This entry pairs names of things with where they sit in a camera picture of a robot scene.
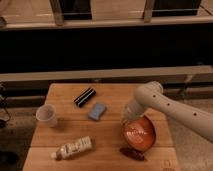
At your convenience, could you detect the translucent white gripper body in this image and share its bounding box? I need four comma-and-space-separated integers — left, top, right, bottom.
121, 115, 139, 129

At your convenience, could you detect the orange ceramic bowl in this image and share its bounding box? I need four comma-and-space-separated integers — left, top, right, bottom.
122, 116, 156, 152

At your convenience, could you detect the blue sponge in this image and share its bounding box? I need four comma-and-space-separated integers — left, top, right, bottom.
88, 103, 106, 121

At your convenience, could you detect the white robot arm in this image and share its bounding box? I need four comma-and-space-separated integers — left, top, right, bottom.
123, 81, 213, 143

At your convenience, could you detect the white plastic bottle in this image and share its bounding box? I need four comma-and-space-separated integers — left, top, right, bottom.
51, 136, 93, 160

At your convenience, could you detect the white plastic cup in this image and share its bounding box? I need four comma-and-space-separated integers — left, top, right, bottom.
36, 104, 58, 127

